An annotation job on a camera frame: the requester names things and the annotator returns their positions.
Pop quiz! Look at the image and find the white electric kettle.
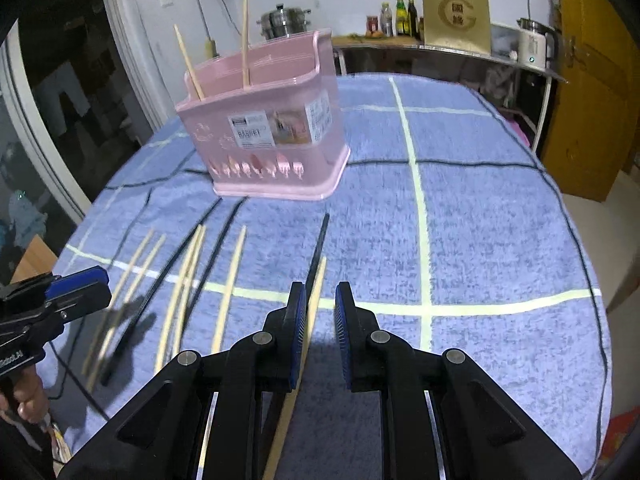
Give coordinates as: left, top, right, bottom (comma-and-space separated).
516, 17, 559, 69

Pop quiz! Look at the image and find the steel steamer pot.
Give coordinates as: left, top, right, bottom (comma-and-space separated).
257, 3, 314, 42

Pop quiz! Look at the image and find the metal kitchen shelf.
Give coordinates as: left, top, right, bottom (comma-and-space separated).
332, 35, 571, 157

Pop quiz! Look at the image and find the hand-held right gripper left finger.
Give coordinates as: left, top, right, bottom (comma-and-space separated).
57, 281, 307, 480

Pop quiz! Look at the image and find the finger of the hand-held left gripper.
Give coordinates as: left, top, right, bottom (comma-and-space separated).
44, 281, 112, 320
0, 267, 109, 302

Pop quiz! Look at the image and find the blue checked blanket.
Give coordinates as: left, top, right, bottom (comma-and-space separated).
37, 74, 613, 480

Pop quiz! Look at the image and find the person's left hand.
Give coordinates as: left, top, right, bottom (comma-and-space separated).
0, 360, 52, 424

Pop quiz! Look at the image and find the wooden cutting board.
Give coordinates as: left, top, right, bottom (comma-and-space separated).
332, 33, 419, 46

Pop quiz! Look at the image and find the glass sliding door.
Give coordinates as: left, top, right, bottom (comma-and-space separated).
0, 7, 103, 283

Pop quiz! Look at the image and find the yellow wooden door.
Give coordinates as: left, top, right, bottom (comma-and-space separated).
540, 0, 640, 204

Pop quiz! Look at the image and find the pink plastic utensil basket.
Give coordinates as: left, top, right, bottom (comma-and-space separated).
175, 30, 351, 202

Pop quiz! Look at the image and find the wooden chopstick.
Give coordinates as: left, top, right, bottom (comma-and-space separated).
87, 234, 167, 390
174, 226, 207, 357
262, 256, 328, 480
173, 23, 205, 101
81, 229, 155, 373
241, 0, 251, 92
210, 225, 248, 355
155, 224, 202, 373

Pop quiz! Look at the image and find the gold gift box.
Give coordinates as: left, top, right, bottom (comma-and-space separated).
420, 0, 494, 56

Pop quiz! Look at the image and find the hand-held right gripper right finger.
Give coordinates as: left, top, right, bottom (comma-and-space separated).
334, 281, 583, 480

